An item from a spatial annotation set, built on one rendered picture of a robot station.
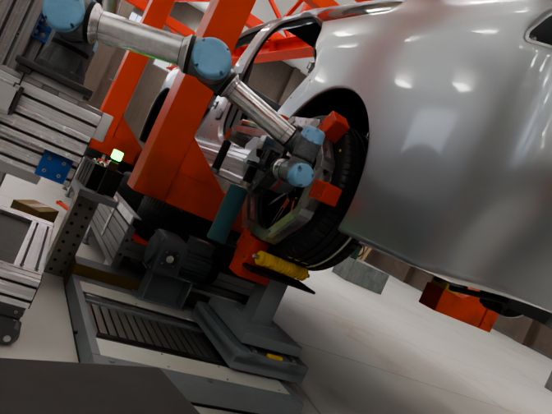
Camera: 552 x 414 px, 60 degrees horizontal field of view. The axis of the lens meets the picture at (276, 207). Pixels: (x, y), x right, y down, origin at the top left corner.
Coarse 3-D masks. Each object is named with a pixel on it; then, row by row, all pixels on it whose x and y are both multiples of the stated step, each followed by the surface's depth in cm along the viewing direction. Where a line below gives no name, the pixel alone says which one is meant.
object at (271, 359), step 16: (208, 304) 228; (208, 320) 211; (208, 336) 206; (224, 336) 195; (224, 352) 190; (240, 352) 184; (256, 352) 190; (272, 352) 207; (240, 368) 186; (256, 368) 189; (272, 368) 193; (288, 368) 197; (304, 368) 200
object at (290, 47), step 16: (128, 0) 976; (144, 0) 989; (176, 0) 1307; (192, 0) 1327; (208, 0) 765; (272, 0) 807; (368, 0) 540; (192, 32) 1047; (288, 32) 832; (240, 48) 941; (272, 48) 812; (288, 48) 774; (304, 48) 706
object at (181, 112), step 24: (216, 0) 223; (240, 0) 223; (216, 24) 221; (240, 24) 226; (168, 96) 229; (192, 96) 223; (168, 120) 220; (192, 120) 225; (168, 144) 223; (144, 168) 220; (168, 168) 225; (144, 192) 222
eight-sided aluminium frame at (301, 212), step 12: (288, 120) 214; (300, 120) 206; (312, 120) 197; (324, 144) 187; (324, 156) 182; (324, 168) 181; (312, 180) 181; (324, 180) 182; (252, 204) 223; (300, 204) 182; (312, 204) 183; (252, 216) 218; (288, 216) 185; (300, 216) 182; (252, 228) 205; (264, 228) 205; (276, 228) 189; (288, 228) 190; (264, 240) 194; (276, 240) 194
